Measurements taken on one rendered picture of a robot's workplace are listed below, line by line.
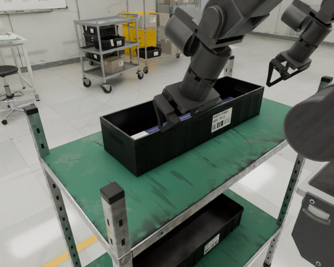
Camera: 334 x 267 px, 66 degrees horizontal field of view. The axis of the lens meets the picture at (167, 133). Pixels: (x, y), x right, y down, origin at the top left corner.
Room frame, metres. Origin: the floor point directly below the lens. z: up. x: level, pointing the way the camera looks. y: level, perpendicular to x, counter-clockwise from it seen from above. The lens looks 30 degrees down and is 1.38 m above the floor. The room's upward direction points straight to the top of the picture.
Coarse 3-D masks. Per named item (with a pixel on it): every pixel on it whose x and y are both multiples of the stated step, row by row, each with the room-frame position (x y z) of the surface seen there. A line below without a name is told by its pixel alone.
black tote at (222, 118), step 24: (240, 96) 0.79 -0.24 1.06; (120, 120) 0.68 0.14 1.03; (144, 120) 0.74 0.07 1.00; (192, 120) 0.65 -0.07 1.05; (216, 120) 0.72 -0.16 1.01; (240, 120) 0.81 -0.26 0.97; (120, 144) 0.57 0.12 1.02; (144, 144) 0.54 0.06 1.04; (168, 144) 0.59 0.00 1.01; (192, 144) 0.65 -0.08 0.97; (144, 168) 0.53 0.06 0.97
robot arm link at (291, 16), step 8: (296, 0) 0.77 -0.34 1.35; (304, 0) 0.78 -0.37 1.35; (328, 0) 0.68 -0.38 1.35; (288, 8) 0.77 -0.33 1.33; (296, 8) 0.76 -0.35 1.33; (304, 8) 0.75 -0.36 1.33; (312, 8) 0.73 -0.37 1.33; (320, 8) 0.69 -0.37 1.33; (328, 8) 0.68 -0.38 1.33; (288, 16) 0.76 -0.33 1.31; (296, 16) 0.75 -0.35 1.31; (304, 16) 0.74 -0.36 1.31; (320, 16) 0.69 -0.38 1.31; (328, 16) 0.68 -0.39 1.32; (288, 24) 0.77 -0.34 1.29; (296, 24) 0.75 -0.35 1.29
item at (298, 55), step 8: (296, 40) 0.75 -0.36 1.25; (296, 48) 0.73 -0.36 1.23; (304, 48) 0.72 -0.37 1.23; (312, 48) 0.71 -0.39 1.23; (280, 56) 0.74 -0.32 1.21; (288, 56) 0.74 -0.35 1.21; (296, 56) 0.73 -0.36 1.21; (304, 56) 0.72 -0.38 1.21; (296, 64) 0.71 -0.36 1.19; (304, 64) 0.73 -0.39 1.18
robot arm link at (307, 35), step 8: (312, 16) 0.73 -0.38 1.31; (304, 24) 0.75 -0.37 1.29; (312, 24) 0.72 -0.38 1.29; (320, 24) 0.71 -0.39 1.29; (328, 24) 0.71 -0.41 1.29; (304, 32) 0.73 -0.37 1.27; (312, 32) 0.71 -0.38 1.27; (320, 32) 0.70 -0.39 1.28; (328, 32) 0.70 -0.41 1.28; (304, 40) 0.73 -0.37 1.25; (312, 40) 0.71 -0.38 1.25; (320, 40) 0.71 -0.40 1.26
